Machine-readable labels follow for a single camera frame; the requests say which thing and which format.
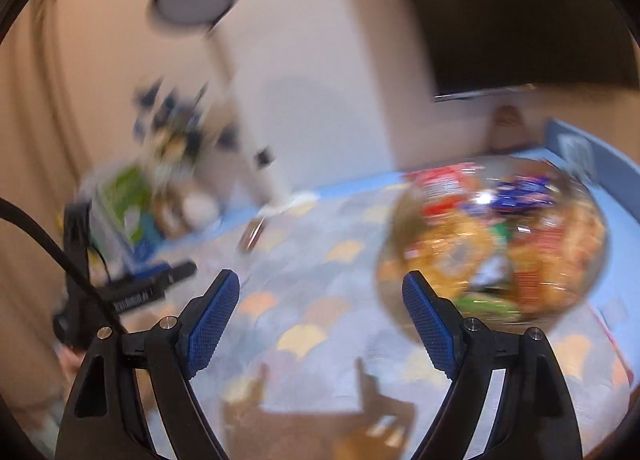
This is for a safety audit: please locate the pile of snack packets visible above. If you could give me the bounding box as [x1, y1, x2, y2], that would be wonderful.
[400, 165, 603, 321]

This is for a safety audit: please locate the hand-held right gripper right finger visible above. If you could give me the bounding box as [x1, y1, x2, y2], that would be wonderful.
[402, 270, 583, 460]

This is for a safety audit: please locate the dark brown snack packet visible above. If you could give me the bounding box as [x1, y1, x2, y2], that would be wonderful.
[240, 217, 268, 253]

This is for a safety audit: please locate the beige curtain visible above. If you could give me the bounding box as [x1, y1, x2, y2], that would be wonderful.
[0, 0, 101, 391]

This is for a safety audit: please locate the black television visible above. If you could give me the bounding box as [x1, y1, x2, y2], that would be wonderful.
[390, 0, 640, 103]

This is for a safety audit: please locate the green and blue book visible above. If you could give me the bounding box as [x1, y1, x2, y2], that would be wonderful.
[92, 165, 156, 245]

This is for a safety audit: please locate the blue partition panel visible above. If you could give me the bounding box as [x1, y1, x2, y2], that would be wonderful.
[545, 120, 640, 223]

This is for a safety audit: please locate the patterned table mat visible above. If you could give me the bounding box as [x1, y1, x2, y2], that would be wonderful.
[120, 180, 631, 460]

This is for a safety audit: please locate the white wall socket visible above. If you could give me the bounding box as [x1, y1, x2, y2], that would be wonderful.
[557, 134, 593, 165]

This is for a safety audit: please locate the small teal book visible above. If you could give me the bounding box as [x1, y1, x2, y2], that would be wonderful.
[132, 220, 166, 261]

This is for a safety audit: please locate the clear glass bowl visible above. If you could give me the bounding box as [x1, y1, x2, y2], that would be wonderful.
[375, 155, 608, 325]

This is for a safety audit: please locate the brown pen holder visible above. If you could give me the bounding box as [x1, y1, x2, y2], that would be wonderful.
[152, 192, 188, 238]

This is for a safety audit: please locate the blue and white flower bouquet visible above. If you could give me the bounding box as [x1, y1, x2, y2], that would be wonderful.
[132, 77, 211, 161]

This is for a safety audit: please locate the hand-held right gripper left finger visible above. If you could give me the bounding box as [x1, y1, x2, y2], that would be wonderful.
[55, 269, 241, 460]

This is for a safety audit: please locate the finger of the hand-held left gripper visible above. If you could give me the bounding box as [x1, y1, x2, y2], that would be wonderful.
[144, 261, 198, 291]

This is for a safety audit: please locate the white ribbed vase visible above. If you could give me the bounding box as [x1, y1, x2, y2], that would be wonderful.
[180, 192, 221, 223]

